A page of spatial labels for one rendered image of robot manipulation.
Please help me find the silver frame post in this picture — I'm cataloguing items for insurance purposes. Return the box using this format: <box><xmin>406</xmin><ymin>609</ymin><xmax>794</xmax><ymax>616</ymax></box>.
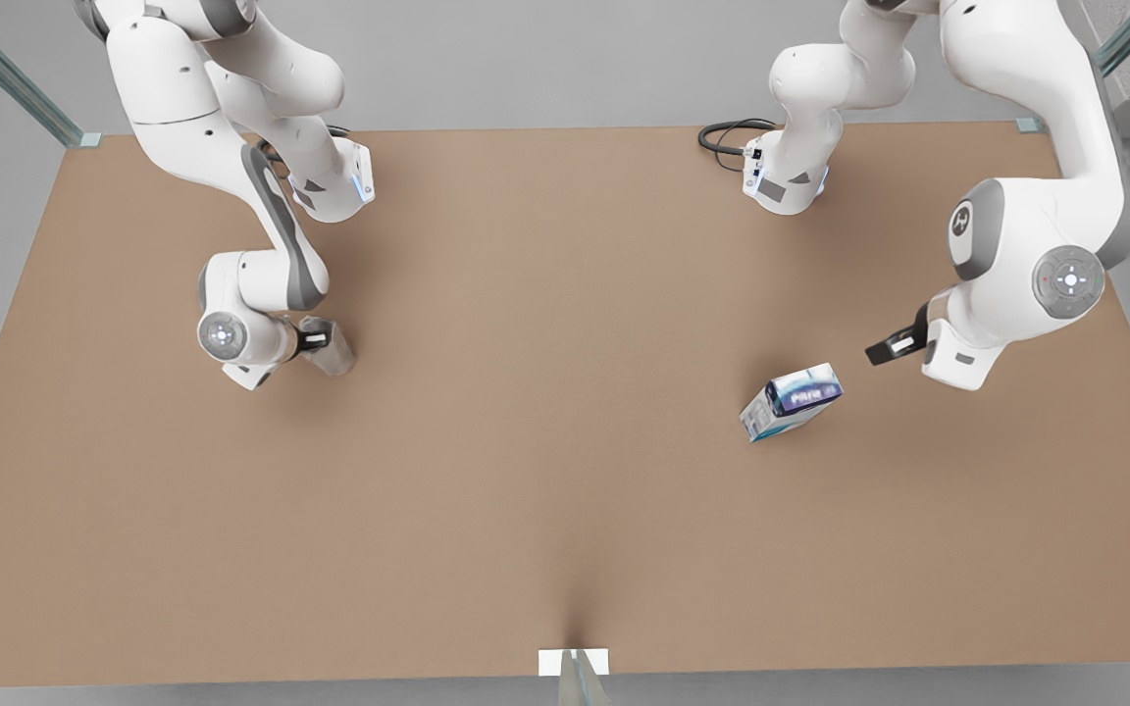
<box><xmin>0</xmin><ymin>0</ymin><xmax>103</xmax><ymax>150</ymax></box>
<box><xmin>1014</xmin><ymin>0</ymin><xmax>1130</xmax><ymax>135</ymax></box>
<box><xmin>538</xmin><ymin>648</ymin><xmax>612</xmax><ymax>706</ymax></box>

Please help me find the blue and white carton box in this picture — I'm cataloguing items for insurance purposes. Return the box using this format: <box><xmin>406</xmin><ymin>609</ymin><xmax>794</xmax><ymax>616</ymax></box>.
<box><xmin>739</xmin><ymin>363</ymin><xmax>846</xmax><ymax>445</ymax></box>

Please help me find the black cable loop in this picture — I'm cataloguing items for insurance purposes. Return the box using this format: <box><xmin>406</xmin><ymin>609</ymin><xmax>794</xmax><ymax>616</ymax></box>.
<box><xmin>697</xmin><ymin>118</ymin><xmax>780</xmax><ymax>174</ymax></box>

